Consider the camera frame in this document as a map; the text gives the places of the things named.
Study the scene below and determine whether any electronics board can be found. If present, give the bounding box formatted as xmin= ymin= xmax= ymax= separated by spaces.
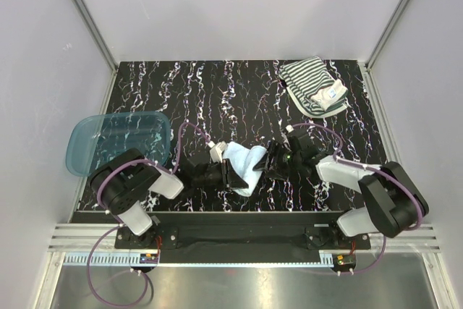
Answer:
xmin=335 ymin=253 xmax=357 ymax=268
xmin=140 ymin=253 xmax=159 ymax=264

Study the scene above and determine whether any green white striped towel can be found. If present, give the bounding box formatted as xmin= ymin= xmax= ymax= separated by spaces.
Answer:
xmin=279 ymin=56 xmax=348 ymax=119

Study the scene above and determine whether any light blue towel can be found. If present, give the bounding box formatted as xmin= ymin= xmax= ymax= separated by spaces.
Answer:
xmin=223 ymin=142 xmax=267 ymax=198

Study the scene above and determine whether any left electronics board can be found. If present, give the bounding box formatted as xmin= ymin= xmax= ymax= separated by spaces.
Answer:
xmin=140 ymin=253 xmax=159 ymax=264

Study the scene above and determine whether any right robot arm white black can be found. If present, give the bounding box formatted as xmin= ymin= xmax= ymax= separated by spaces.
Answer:
xmin=253 ymin=126 xmax=429 ymax=249

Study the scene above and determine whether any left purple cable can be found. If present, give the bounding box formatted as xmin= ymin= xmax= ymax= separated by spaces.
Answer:
xmin=88 ymin=122 xmax=218 ymax=305

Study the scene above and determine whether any aluminium frame rail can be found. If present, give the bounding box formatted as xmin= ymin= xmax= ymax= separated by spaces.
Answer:
xmin=48 ymin=224 xmax=441 ymax=268

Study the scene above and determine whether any blue transparent plastic container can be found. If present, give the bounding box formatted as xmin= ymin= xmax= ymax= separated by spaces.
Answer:
xmin=65 ymin=111 xmax=171 ymax=177

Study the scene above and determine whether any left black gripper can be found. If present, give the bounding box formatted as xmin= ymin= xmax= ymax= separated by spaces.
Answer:
xmin=192 ymin=158 xmax=247 ymax=191

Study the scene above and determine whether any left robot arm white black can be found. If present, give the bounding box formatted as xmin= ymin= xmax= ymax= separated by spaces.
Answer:
xmin=90 ymin=142 xmax=249 ymax=248

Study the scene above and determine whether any right electronics board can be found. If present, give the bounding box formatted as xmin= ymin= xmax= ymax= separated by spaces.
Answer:
xmin=335 ymin=253 xmax=357 ymax=268

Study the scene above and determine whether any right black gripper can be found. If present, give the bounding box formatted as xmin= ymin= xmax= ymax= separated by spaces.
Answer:
xmin=252 ymin=140 xmax=302 ymax=181

